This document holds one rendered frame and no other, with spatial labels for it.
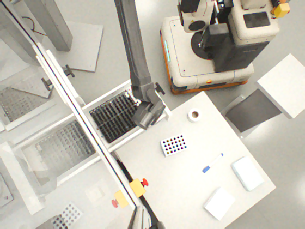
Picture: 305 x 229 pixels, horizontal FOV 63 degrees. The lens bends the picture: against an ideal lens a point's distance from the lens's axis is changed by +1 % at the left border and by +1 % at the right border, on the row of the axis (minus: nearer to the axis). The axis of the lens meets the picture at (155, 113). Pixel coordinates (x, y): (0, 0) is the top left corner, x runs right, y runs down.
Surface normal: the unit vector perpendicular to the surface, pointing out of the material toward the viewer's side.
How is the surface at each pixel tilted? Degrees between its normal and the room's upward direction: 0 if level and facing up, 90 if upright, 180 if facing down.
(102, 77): 1
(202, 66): 0
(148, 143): 0
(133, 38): 43
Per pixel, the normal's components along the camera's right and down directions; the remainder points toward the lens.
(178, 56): 0.04, -0.25
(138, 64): 0.59, 0.18
